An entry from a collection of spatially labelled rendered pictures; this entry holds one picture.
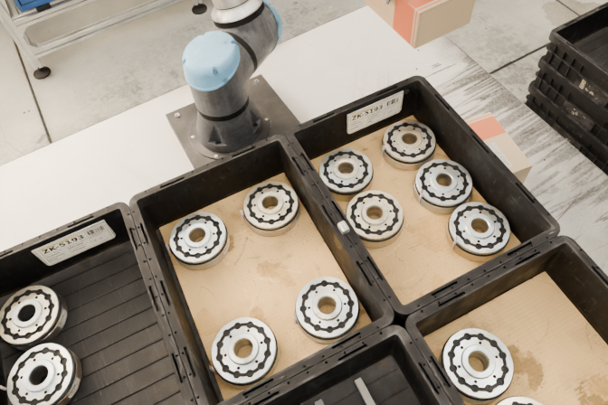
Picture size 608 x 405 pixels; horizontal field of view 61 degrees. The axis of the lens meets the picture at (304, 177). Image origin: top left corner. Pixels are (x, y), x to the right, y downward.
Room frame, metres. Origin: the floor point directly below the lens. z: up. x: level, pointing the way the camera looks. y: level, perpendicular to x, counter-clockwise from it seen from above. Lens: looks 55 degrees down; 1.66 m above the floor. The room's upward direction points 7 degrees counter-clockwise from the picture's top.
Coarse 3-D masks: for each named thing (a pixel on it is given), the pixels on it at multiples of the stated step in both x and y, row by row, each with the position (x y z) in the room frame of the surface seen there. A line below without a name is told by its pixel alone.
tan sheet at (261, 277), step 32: (256, 256) 0.41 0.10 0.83; (288, 256) 0.41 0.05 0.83; (320, 256) 0.40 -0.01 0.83; (192, 288) 0.37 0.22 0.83; (224, 288) 0.36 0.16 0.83; (256, 288) 0.35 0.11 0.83; (288, 288) 0.34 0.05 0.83; (352, 288) 0.33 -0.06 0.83; (224, 320) 0.30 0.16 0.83; (288, 320) 0.29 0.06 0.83; (288, 352) 0.24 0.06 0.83; (224, 384) 0.20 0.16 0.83
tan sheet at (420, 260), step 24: (360, 144) 0.63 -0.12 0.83; (408, 144) 0.62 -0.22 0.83; (384, 168) 0.57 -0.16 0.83; (408, 192) 0.51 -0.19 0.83; (408, 216) 0.45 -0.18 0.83; (432, 216) 0.45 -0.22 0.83; (408, 240) 0.41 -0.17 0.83; (432, 240) 0.40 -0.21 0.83; (384, 264) 0.37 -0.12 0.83; (408, 264) 0.36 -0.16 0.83; (432, 264) 0.36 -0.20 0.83; (456, 264) 0.35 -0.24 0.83; (480, 264) 0.34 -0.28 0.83; (408, 288) 0.32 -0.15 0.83; (432, 288) 0.31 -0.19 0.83
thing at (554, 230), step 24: (384, 96) 0.67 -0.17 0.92; (432, 96) 0.65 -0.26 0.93; (312, 120) 0.63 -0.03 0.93; (456, 120) 0.58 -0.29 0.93; (480, 144) 0.52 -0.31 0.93; (312, 168) 0.52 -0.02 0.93; (504, 168) 0.47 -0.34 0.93; (528, 192) 0.42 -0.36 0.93; (336, 216) 0.42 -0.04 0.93; (552, 216) 0.37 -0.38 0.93; (360, 240) 0.37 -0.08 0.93; (528, 240) 0.33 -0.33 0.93; (384, 288) 0.28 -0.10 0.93; (456, 288) 0.27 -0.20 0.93; (408, 312) 0.24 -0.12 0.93
